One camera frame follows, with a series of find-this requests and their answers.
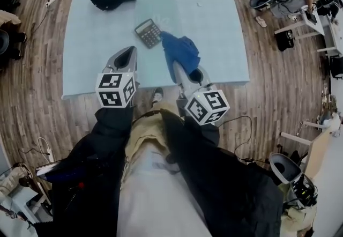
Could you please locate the light wooden table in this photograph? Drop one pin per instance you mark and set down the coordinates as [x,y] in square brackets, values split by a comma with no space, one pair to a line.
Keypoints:
[321,147]

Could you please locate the blue cloth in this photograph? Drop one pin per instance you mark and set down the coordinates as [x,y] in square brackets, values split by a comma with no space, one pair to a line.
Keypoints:
[182,51]

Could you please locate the person's grey shoe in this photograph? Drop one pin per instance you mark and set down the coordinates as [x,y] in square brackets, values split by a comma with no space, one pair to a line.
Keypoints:
[157,95]

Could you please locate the black cap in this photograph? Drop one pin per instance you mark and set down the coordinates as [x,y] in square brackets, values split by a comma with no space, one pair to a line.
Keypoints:
[110,0]

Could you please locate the white power strip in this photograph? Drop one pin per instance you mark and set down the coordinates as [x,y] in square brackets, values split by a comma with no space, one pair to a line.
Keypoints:
[51,0]
[49,151]

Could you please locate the white desk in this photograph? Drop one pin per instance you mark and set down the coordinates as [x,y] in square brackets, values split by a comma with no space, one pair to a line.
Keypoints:
[332,35]

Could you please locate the white slipper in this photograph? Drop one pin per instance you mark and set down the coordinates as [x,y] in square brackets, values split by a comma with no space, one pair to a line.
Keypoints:
[261,22]

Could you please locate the beige bag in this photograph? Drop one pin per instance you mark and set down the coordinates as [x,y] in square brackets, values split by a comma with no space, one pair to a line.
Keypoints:
[13,179]

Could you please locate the person's white shirt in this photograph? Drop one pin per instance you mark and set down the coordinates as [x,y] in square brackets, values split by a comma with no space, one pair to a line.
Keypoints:
[155,198]

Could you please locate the light blue tablecloth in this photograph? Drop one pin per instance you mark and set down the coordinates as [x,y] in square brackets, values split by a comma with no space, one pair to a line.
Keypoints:
[107,32]

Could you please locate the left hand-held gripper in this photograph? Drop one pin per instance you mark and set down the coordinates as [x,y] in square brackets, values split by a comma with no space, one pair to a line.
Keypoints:
[115,91]

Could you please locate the person's left forearm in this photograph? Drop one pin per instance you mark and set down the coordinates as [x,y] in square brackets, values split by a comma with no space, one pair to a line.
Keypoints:
[107,134]

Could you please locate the person's khaki trousers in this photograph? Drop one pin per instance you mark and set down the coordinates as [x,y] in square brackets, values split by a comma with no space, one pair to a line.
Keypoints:
[144,134]

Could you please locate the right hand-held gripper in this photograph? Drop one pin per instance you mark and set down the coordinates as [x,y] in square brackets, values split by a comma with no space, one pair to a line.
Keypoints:
[206,106]

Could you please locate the black calculator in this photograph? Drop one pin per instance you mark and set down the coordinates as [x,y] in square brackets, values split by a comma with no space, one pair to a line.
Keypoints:
[147,33]

